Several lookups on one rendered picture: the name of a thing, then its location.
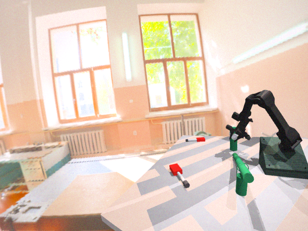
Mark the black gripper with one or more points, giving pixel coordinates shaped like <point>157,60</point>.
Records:
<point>232,130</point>

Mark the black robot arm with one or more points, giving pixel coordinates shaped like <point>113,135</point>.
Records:
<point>289,137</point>

